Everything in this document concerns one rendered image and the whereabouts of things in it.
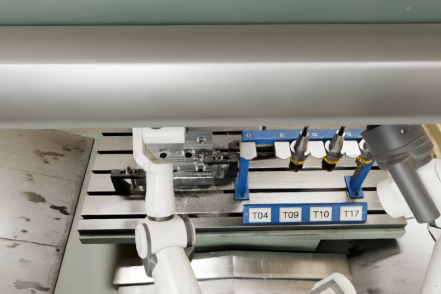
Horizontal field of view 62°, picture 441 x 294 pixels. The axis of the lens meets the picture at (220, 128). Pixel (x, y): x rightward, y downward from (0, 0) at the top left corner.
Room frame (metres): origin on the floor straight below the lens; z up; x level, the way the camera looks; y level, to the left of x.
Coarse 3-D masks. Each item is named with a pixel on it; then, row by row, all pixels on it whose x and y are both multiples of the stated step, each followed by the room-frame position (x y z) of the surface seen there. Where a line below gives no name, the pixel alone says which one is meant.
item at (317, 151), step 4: (308, 140) 0.75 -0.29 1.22; (312, 140) 0.75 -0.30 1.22; (316, 140) 0.75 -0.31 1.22; (320, 140) 0.75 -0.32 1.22; (312, 144) 0.74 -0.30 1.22; (316, 144) 0.74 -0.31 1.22; (320, 144) 0.74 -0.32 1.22; (312, 148) 0.72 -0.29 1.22; (316, 148) 0.72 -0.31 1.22; (320, 148) 0.72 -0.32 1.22; (324, 148) 0.72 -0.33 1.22; (312, 152) 0.70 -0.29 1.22; (316, 152) 0.70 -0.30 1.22; (320, 152) 0.70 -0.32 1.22; (324, 152) 0.70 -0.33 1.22; (312, 156) 0.69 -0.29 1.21; (316, 156) 0.69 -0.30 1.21; (320, 156) 0.69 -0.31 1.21; (324, 156) 0.69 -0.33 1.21
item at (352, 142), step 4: (344, 140) 0.75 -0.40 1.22; (348, 140) 0.75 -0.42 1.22; (352, 140) 0.75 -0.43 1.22; (356, 140) 0.76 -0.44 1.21; (344, 144) 0.74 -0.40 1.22; (348, 144) 0.74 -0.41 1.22; (352, 144) 0.74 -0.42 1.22; (356, 144) 0.74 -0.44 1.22; (348, 148) 0.72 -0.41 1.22; (352, 148) 0.72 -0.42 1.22; (356, 148) 0.72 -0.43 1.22; (348, 152) 0.71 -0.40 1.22; (352, 152) 0.71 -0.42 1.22; (356, 152) 0.71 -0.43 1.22; (360, 152) 0.71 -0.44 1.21; (348, 156) 0.69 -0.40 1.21; (352, 156) 0.69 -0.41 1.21; (356, 156) 0.69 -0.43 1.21
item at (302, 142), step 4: (300, 136) 0.71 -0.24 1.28; (304, 136) 0.70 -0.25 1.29; (296, 140) 0.72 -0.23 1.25; (300, 140) 0.71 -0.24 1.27; (304, 140) 0.70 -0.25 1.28; (296, 144) 0.71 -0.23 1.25; (300, 144) 0.70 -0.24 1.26; (304, 144) 0.70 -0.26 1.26; (296, 148) 0.70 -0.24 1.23; (300, 148) 0.70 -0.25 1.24; (304, 148) 0.70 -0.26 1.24; (300, 152) 0.70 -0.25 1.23
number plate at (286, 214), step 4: (280, 208) 0.65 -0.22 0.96; (284, 208) 0.65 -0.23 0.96; (288, 208) 0.65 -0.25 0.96; (292, 208) 0.65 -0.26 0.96; (296, 208) 0.65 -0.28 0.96; (300, 208) 0.65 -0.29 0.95; (280, 212) 0.64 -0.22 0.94; (284, 212) 0.64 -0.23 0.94; (288, 212) 0.64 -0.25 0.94; (292, 212) 0.64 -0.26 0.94; (296, 212) 0.64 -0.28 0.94; (300, 212) 0.64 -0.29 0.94; (280, 216) 0.63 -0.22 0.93; (284, 216) 0.63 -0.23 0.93; (288, 216) 0.63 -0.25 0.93; (292, 216) 0.63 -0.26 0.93; (296, 216) 0.63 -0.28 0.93; (300, 216) 0.63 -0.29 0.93; (280, 220) 0.62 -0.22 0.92; (284, 220) 0.62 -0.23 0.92; (288, 220) 0.62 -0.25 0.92; (292, 220) 0.62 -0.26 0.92; (296, 220) 0.62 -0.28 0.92; (300, 220) 0.62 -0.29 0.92
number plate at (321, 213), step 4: (312, 208) 0.65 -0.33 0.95; (316, 208) 0.65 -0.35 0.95; (320, 208) 0.66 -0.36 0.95; (324, 208) 0.66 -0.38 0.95; (328, 208) 0.66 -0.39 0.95; (312, 212) 0.65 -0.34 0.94; (316, 212) 0.65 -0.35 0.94; (320, 212) 0.65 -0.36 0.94; (324, 212) 0.65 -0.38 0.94; (328, 212) 0.65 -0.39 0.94; (312, 216) 0.64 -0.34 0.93; (316, 216) 0.64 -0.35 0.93; (320, 216) 0.64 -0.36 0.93; (324, 216) 0.64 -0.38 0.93; (328, 216) 0.64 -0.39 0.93; (312, 220) 0.62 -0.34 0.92; (316, 220) 0.62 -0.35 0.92; (320, 220) 0.63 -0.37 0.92; (324, 220) 0.63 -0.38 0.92
